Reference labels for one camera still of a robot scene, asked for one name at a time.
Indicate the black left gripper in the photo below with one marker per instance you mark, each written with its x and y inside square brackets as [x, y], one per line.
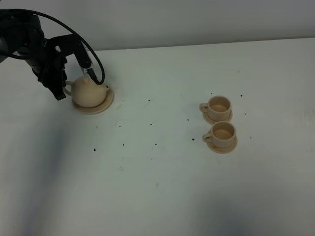
[47, 58]

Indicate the beige ceramic teapot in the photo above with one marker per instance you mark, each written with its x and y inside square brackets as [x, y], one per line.
[86, 93]

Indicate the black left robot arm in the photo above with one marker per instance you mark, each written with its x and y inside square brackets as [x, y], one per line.
[21, 37]

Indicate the beige teapot saucer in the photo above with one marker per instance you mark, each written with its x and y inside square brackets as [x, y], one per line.
[98, 109]

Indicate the far beige cup saucer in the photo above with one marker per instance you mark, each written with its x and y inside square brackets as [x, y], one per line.
[211, 121]

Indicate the beige cup saucer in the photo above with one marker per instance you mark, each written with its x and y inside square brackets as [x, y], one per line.
[211, 121]
[223, 150]

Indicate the far beige teacup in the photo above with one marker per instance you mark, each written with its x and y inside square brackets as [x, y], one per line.
[218, 108]

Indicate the beige teacup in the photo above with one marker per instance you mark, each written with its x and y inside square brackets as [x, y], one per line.
[222, 135]
[218, 108]

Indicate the near beige cup saucer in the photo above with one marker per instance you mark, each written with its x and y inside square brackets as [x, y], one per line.
[223, 150]

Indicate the near beige teacup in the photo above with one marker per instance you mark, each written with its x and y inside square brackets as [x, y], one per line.
[222, 135]

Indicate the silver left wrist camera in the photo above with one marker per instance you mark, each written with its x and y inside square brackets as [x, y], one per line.
[71, 45]

